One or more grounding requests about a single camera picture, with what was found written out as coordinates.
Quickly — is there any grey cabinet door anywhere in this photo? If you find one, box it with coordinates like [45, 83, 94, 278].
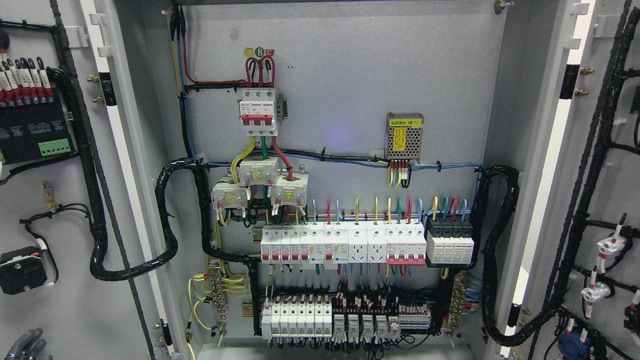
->
[1, 0, 169, 360]
[480, 0, 639, 360]

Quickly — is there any white current transformer right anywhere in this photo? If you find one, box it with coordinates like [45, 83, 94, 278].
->
[270, 172, 309, 208]

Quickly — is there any white current transformer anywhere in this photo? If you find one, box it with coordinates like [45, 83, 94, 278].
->
[270, 172, 309, 208]
[210, 177, 250, 209]
[238, 155, 281, 186]

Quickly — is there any white current transformer top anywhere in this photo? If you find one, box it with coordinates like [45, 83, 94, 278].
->
[238, 155, 281, 186]

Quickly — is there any red white main breaker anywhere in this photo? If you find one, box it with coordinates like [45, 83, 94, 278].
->
[238, 88, 288, 137]

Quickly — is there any white current transformer left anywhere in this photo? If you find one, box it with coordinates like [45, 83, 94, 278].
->
[210, 177, 250, 209]

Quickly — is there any metal mesh power supply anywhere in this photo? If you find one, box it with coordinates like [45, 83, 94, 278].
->
[385, 112, 425, 162]

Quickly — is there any white socket breaker row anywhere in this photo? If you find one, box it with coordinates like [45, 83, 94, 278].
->
[260, 220, 426, 270]

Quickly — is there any relay terminal row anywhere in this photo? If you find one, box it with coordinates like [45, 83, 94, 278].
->
[260, 284, 433, 352]

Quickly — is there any black white surge protector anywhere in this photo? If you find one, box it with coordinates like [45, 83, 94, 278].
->
[425, 218, 474, 269]

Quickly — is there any brass ground bar left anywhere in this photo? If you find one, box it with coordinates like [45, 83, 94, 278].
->
[208, 264, 227, 347]

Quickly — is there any brass ground bar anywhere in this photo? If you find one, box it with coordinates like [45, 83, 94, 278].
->
[208, 264, 227, 347]
[447, 270, 467, 333]

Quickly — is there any brass ground bar right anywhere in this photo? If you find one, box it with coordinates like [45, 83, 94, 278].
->
[447, 270, 467, 333]

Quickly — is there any black digital power meter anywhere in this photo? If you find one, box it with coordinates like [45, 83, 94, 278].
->
[0, 95, 75, 165]

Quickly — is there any black cable conduit left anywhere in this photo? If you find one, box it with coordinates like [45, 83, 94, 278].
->
[50, 22, 261, 282]

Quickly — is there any black cable conduit loop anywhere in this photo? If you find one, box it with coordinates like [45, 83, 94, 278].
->
[471, 165, 558, 347]

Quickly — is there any white rotary selector switch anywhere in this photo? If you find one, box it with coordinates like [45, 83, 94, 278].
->
[0, 246, 48, 296]

